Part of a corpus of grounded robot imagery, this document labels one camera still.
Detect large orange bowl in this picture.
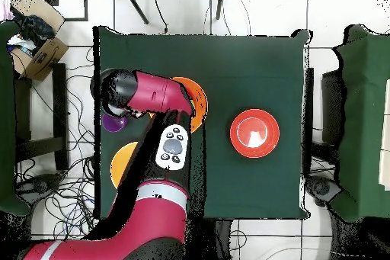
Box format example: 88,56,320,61
171,76,209,134
110,141,139,188

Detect wide red bowl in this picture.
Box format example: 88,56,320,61
229,108,280,159

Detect purple plastic cup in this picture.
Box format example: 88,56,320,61
101,113,129,133

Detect dark green tablecloth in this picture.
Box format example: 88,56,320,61
93,26,312,220

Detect green covered table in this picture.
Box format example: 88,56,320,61
0,20,31,217
330,24,390,223

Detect dark blue bag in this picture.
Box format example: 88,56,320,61
18,14,56,48

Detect flat cardboard sheet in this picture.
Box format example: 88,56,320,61
10,0,66,34

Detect black cable bundle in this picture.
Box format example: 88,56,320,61
13,46,103,241

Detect black bench frame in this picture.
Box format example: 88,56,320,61
13,63,70,172

